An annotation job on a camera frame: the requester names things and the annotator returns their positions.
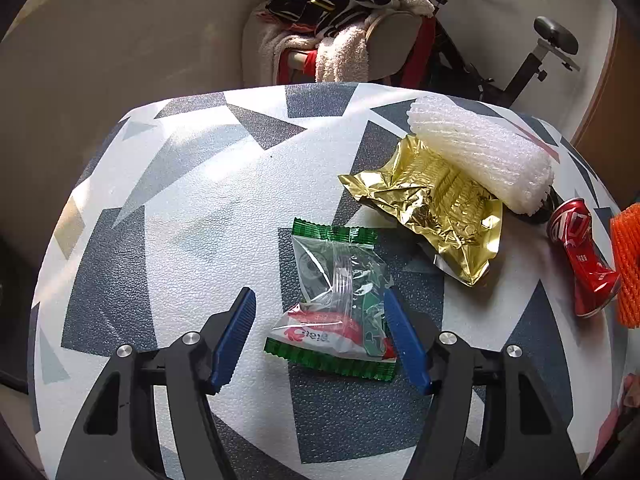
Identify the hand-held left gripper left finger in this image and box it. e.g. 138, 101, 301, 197
55, 287, 258, 480

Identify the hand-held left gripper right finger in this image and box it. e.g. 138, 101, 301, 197
382, 287, 583, 480

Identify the green clear snack wrapper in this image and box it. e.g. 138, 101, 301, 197
264, 217, 401, 383

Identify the gold foil wrapper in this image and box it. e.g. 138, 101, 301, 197
337, 135, 503, 288

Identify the crushed red drink can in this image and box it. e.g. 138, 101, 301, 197
547, 197, 623, 318

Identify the white foam fruit net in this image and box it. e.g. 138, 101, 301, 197
405, 94, 557, 218

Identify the orange-red foam net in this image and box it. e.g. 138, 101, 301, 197
609, 214, 640, 330

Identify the black exercise bike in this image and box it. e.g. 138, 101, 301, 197
415, 0, 583, 111

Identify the red garment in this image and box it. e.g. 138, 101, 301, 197
272, 15, 441, 91

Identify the white fleece garment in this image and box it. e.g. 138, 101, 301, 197
257, 0, 436, 86

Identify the beige armchair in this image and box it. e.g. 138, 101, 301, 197
242, 0, 436, 86

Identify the wooden panel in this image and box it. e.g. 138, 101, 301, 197
570, 5, 640, 161

